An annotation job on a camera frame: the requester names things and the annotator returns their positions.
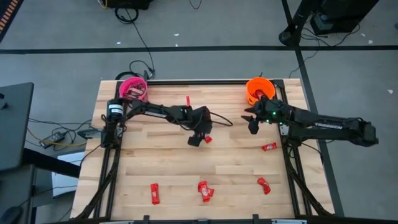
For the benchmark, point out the black power adapter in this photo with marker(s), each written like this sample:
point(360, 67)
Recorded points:
point(52, 138)

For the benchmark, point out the black case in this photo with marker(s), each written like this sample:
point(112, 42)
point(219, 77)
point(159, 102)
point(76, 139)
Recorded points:
point(130, 3)

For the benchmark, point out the orange halloween bucket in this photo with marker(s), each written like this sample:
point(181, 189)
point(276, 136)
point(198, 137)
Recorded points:
point(268, 86)

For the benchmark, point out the grey side table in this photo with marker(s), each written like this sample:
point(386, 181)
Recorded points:
point(15, 193)

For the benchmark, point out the black equipment box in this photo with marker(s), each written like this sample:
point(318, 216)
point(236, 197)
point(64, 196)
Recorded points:
point(342, 15)

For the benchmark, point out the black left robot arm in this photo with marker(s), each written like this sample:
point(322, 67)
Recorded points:
point(155, 113)

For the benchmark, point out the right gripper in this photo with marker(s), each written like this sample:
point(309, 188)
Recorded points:
point(264, 113)

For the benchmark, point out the pink halloween bucket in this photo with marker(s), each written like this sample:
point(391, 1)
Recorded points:
point(124, 85)

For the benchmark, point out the black mat orange stripes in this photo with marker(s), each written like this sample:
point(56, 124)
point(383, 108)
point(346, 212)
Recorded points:
point(7, 18)

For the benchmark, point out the dark grey desk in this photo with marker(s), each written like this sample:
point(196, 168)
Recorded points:
point(14, 124)

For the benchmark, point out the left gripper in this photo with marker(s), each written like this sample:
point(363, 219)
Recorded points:
point(199, 121)

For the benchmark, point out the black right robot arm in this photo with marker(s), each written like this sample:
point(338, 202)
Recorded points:
point(326, 125)

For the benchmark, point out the small black connector box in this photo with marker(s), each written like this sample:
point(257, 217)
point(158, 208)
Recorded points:
point(85, 134)

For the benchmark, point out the white sheet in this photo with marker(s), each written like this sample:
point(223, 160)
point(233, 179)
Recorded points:
point(66, 186)

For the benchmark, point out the black stand base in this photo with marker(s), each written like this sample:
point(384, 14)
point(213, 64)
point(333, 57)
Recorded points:
point(290, 34)

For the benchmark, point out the black computer mouse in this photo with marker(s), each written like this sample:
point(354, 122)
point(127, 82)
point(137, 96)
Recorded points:
point(9, 215)

